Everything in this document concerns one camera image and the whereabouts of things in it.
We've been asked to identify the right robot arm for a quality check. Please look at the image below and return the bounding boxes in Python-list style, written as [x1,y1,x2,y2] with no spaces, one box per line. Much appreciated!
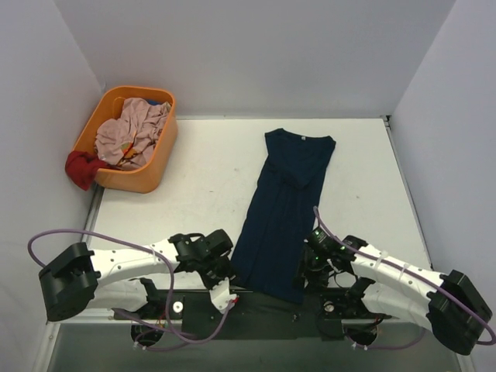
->
[294,226,495,356]

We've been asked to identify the aluminium frame rail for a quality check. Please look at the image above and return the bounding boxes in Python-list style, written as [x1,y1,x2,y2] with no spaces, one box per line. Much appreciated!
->
[54,308,114,325]

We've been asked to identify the navy blue t shirt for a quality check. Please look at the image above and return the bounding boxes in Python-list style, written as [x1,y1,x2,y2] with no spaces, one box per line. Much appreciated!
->
[231,129,336,304]

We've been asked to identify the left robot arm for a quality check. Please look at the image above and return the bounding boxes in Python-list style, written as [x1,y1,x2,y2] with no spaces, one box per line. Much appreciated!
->
[39,229,236,322]

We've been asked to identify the orange plastic laundry basket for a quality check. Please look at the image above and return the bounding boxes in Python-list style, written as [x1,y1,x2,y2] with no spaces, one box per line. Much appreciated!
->
[73,85,178,194]

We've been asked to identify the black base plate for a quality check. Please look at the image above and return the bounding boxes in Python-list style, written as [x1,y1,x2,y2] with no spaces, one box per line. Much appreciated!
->
[113,288,387,351]

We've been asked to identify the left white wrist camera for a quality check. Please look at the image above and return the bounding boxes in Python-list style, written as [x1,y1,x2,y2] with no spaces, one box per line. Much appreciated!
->
[208,278,238,314]

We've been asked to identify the red t shirt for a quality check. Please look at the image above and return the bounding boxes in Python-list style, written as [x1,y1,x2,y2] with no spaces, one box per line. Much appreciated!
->
[65,151,109,191]

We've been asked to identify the pink t shirt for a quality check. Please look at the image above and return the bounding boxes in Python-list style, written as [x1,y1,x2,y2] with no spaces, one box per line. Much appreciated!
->
[95,98,171,171]

